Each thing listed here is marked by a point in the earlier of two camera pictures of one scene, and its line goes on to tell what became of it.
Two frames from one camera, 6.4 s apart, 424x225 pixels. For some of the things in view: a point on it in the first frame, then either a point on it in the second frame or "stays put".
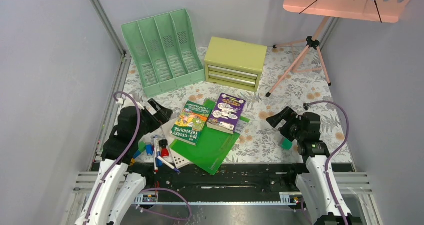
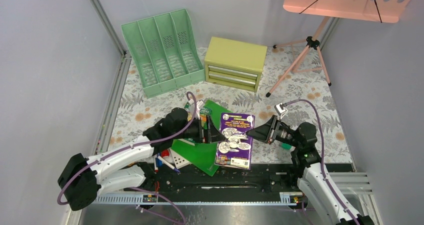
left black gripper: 162,115 → 211,134
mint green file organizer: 165,51 stays put
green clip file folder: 213,145 stays put
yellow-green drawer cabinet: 234,64 stays put
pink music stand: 386,3 stays put
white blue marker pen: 168,164 stays put
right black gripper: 289,116 → 267,132
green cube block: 286,144 stays put
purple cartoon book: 227,113 → 235,150
